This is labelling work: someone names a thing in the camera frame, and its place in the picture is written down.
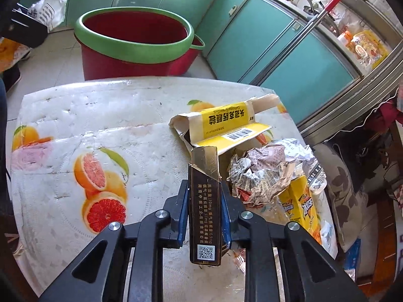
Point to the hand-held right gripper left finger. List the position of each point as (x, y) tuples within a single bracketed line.
[(183, 217)]

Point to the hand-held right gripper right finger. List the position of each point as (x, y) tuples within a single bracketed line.
[(225, 223)]

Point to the black cigarette box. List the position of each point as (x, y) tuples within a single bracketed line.
[(204, 210)]

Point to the yellow snack packet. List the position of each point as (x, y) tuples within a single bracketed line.
[(299, 207)]

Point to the large red bucket green rim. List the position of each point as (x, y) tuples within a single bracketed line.
[(126, 61)]

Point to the yellow carton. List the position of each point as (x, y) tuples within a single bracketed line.
[(226, 116)]

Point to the white plastic bag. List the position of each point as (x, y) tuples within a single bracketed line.
[(50, 9)]

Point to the crumpled yellowed newspaper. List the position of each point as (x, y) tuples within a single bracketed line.
[(261, 173)]

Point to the crumpled white paper ball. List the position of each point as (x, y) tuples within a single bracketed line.
[(297, 151)]

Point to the fruit print tablecloth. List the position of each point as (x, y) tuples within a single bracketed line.
[(94, 116)]

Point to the leaf print pillow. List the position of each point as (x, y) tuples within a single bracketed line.
[(343, 188)]

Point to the blue cardboard box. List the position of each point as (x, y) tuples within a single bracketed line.
[(352, 258)]

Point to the red plastic tub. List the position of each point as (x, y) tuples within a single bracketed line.
[(185, 63)]

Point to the black cloth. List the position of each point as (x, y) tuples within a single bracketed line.
[(362, 144)]

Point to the teal kitchen cabinet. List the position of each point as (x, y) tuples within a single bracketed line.
[(283, 47)]

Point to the red cloth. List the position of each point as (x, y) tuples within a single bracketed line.
[(388, 110)]

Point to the orange plastic bottle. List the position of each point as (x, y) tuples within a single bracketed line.
[(344, 39)]

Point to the yellow food bag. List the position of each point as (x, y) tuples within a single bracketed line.
[(368, 47)]

